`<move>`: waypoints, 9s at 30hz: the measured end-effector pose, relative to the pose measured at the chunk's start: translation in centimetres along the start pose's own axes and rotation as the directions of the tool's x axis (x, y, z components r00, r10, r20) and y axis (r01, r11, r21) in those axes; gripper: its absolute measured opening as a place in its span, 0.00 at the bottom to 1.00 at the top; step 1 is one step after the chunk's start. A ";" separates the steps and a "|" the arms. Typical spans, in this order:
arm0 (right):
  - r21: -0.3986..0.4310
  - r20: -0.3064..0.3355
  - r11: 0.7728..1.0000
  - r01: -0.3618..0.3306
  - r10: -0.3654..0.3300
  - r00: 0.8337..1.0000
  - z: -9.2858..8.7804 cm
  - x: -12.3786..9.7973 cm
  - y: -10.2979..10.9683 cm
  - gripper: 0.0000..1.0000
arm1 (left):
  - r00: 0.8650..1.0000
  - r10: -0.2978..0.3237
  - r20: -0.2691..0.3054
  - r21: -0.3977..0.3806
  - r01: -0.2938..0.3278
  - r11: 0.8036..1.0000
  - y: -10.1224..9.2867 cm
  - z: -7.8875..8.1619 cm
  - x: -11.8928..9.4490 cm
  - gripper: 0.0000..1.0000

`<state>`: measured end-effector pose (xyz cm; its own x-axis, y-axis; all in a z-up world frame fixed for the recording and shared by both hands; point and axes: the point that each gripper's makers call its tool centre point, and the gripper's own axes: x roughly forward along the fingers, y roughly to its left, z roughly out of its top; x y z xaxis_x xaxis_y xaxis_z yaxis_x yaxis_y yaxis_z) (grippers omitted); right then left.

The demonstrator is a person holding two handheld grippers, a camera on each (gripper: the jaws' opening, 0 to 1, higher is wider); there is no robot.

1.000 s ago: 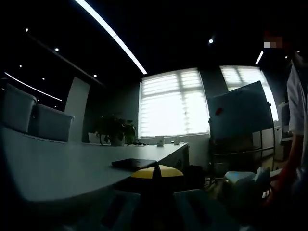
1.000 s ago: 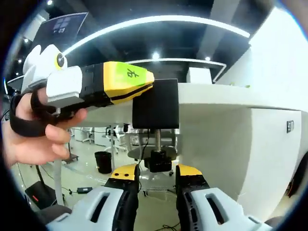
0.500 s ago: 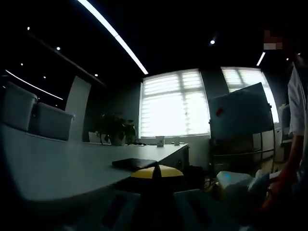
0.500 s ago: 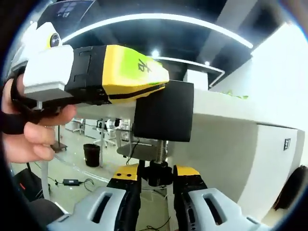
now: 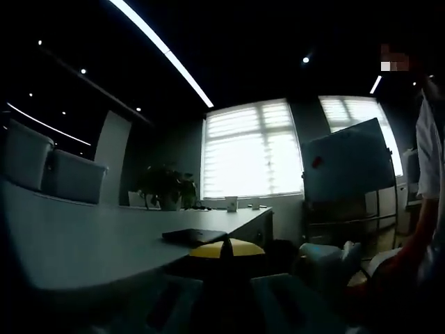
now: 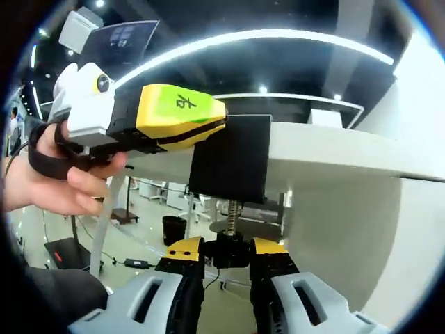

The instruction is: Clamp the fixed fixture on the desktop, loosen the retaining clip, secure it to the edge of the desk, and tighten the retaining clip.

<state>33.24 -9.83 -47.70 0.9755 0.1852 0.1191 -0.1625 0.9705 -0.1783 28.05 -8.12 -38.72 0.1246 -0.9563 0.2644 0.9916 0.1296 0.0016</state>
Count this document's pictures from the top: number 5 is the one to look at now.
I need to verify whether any wide window with blind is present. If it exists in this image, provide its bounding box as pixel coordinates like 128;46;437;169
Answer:
200;98;305;200

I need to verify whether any white storage box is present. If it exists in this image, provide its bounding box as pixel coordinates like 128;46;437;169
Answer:
0;118;55;191
43;148;109;205

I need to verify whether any white drawer cabinet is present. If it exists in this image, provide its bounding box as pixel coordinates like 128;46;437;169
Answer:
364;184;411;241

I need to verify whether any black fixed fixture clamp bracket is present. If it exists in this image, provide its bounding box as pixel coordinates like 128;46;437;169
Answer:
161;228;231;248

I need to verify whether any white desk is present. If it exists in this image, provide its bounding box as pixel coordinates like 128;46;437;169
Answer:
0;175;275;292

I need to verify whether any potted green plant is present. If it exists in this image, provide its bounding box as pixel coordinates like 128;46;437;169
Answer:
134;163;198;212

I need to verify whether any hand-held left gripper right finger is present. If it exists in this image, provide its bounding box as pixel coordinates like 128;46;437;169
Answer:
224;238;353;334

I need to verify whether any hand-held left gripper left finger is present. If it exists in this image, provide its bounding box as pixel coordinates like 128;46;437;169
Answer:
89;239;229;334

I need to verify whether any white card stand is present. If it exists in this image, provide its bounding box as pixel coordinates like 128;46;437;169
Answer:
127;190;147;209

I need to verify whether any black backpack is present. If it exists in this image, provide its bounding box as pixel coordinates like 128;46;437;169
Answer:
266;239;303;278

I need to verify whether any long ceiling light strip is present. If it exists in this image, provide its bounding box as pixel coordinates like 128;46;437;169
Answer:
107;0;215;108

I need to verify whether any narrow window with blind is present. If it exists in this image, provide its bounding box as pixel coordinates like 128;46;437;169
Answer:
318;95;404;177

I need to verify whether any whiteboard on stand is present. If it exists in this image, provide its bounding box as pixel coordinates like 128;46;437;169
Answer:
299;117;401;251

